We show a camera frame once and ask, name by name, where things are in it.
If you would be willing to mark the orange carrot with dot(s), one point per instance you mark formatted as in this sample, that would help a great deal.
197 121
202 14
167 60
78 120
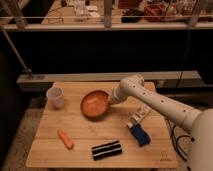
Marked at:
65 139

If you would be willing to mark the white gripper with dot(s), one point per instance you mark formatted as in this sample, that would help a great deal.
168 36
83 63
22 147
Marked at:
117 96

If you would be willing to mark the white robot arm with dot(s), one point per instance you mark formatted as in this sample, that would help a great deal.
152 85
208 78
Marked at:
198 124

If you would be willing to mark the metal diagonal strut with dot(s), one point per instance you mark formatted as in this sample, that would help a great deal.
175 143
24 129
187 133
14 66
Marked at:
26 69

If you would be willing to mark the orange ceramic bowl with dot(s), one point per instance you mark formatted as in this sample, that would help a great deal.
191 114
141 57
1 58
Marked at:
94 104

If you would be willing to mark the grey metal rail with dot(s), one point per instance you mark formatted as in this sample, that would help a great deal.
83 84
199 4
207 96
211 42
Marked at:
165 79

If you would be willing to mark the white plastic cup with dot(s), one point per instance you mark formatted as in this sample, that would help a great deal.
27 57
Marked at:
55 96

